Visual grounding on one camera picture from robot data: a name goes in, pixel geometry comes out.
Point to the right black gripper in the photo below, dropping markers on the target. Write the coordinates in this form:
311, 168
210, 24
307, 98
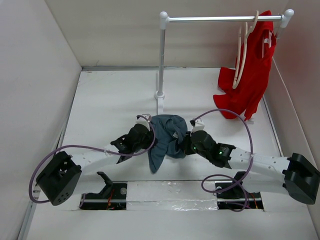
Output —
187, 140

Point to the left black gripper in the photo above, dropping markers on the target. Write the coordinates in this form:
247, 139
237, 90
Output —
149, 135

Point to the blue grey t shirt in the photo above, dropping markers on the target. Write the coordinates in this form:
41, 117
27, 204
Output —
170, 131

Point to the beige wooden hanger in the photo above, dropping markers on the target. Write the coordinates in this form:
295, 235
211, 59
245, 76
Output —
242, 47

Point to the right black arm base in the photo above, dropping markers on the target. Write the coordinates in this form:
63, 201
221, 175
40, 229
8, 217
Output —
234, 199

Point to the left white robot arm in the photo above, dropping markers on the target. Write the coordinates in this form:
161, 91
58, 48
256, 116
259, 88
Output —
59, 178

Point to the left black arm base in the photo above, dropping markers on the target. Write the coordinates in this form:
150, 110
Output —
112, 197

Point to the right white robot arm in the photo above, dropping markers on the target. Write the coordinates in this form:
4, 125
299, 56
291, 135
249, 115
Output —
294, 176

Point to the red t shirt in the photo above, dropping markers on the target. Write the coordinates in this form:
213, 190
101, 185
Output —
254, 81

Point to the white hanger under red shirt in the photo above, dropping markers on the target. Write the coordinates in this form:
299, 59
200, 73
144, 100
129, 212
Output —
267, 44

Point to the white clothes rack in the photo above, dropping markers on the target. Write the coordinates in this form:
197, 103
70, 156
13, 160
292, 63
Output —
164, 20

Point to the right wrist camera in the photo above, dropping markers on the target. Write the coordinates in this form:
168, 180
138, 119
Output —
197, 124

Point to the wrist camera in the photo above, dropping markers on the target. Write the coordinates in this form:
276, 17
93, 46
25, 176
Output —
197, 124
144, 120

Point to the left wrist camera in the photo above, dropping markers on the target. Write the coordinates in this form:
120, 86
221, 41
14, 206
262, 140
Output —
144, 120

